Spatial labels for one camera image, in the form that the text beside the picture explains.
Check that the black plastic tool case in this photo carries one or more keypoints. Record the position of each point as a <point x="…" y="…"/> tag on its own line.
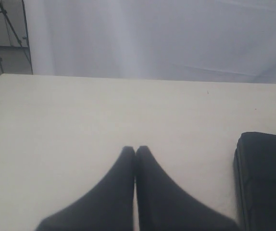
<point x="255" y="181"/>

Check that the white backdrop cloth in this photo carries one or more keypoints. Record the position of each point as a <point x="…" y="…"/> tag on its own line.
<point x="202" y="40"/>

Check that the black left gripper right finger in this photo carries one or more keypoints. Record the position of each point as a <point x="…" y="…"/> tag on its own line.
<point x="164" y="206"/>

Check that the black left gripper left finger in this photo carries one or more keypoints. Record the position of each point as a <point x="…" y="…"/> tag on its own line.
<point x="108" y="206"/>

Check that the black metal tripod stand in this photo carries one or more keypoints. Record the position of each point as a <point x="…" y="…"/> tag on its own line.
<point x="15" y="54"/>

